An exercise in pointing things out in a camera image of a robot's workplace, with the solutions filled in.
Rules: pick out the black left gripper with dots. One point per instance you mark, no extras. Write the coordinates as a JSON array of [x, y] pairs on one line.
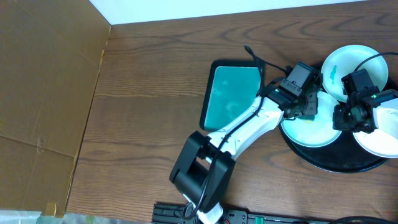
[[311, 101]]

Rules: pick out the white pink plate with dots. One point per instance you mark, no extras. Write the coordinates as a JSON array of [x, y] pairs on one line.
[[381, 142]]

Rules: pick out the mint green plate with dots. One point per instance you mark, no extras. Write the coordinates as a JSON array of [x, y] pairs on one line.
[[320, 132], [344, 60]]

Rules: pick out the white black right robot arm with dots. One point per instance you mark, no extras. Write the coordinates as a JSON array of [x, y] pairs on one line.
[[366, 111]]

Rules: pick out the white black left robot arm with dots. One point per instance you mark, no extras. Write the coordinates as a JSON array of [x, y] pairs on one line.
[[205, 165]]

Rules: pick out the round black serving tray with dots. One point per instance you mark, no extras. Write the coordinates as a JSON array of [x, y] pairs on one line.
[[343, 155]]

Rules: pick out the brown cardboard panel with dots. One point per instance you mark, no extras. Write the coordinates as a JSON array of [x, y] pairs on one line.
[[51, 55]]

